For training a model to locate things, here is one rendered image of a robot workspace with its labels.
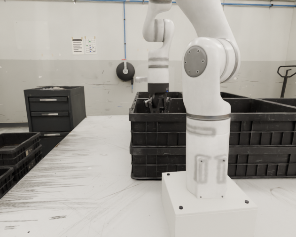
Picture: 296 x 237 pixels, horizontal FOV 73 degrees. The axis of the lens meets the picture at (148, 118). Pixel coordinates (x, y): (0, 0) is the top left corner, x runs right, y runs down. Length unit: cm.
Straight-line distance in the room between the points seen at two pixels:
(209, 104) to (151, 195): 35
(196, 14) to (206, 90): 18
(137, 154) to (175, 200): 23
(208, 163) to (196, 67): 19
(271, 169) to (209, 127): 43
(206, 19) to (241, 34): 427
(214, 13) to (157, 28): 25
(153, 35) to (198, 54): 31
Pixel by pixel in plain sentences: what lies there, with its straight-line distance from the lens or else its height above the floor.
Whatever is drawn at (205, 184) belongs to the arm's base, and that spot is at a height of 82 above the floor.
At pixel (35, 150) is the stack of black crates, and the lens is 174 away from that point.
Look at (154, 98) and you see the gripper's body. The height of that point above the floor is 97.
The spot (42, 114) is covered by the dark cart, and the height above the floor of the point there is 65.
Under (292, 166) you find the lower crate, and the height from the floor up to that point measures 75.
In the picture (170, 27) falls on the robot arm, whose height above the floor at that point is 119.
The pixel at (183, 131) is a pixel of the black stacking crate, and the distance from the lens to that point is 64.
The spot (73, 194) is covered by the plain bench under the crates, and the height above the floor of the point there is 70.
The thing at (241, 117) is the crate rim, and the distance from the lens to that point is 68.
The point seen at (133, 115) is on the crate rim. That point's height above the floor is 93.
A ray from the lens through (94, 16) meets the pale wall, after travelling 430.
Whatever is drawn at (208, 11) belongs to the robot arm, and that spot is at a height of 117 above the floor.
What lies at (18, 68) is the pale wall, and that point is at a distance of 464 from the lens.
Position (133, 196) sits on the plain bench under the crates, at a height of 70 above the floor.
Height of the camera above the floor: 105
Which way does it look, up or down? 13 degrees down
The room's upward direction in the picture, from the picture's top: straight up
